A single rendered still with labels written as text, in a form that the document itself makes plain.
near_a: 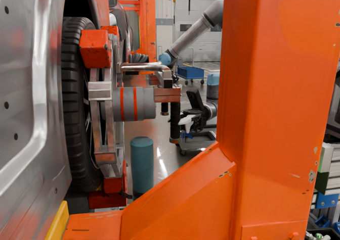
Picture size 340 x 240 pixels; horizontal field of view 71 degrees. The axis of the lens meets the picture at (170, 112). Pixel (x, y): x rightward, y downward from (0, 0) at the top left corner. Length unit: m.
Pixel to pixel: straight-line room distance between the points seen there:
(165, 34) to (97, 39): 11.79
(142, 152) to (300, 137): 0.56
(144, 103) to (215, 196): 0.52
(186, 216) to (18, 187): 0.30
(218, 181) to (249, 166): 0.07
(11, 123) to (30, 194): 0.12
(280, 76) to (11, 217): 0.45
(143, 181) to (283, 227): 0.53
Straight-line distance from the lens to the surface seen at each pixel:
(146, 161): 0.91
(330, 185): 1.00
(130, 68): 0.93
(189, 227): 0.55
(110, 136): 0.75
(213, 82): 1.04
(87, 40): 0.72
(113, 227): 0.63
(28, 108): 0.51
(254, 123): 0.45
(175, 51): 1.40
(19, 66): 0.49
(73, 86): 0.70
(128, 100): 0.93
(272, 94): 0.45
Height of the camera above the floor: 1.09
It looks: 16 degrees down
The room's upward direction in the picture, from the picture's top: straight up
